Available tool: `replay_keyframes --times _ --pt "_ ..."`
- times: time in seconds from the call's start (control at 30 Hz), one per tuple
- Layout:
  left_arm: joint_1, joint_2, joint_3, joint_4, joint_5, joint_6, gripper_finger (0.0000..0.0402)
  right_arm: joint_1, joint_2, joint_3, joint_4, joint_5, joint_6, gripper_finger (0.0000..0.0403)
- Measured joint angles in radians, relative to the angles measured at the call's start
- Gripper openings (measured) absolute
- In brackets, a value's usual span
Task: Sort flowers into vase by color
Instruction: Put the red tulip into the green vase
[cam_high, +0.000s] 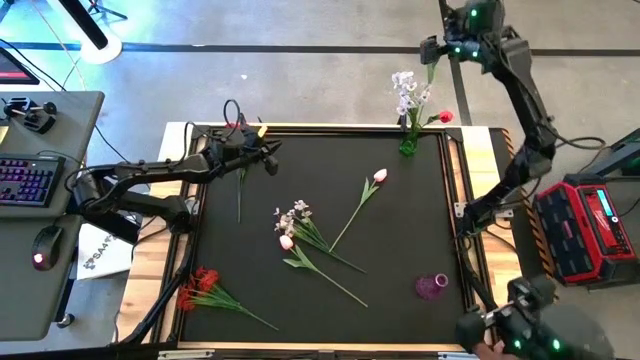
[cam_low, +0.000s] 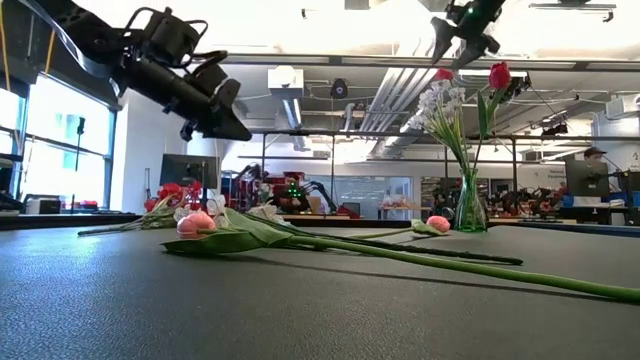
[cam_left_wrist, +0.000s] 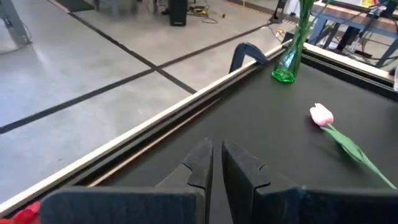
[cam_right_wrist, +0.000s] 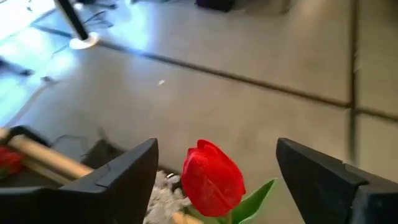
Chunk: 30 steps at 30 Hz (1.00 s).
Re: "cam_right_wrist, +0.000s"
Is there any white artificial flower bunch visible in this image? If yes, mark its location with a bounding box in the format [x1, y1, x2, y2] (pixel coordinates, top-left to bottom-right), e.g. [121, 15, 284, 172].
[142, 169, 193, 224]

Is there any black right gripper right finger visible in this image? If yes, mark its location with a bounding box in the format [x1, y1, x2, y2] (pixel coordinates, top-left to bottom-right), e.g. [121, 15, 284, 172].
[275, 138, 398, 224]

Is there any red artificial tulip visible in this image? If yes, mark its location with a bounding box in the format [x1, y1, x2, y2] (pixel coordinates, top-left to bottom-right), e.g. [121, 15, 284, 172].
[181, 139, 278, 224]

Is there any dense red flower bunch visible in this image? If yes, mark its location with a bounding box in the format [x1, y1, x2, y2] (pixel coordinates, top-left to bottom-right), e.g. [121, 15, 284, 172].
[0, 145, 26, 180]

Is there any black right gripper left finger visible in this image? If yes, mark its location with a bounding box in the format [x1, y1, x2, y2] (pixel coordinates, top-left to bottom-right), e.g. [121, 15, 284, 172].
[0, 138, 159, 224]

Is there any white-based black floor stand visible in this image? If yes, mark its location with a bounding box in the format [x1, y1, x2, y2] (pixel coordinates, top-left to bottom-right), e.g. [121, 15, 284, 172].
[53, 0, 101, 50]

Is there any dark floor object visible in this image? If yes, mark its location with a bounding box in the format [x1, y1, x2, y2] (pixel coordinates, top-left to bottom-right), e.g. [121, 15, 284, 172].
[195, 0, 236, 12]

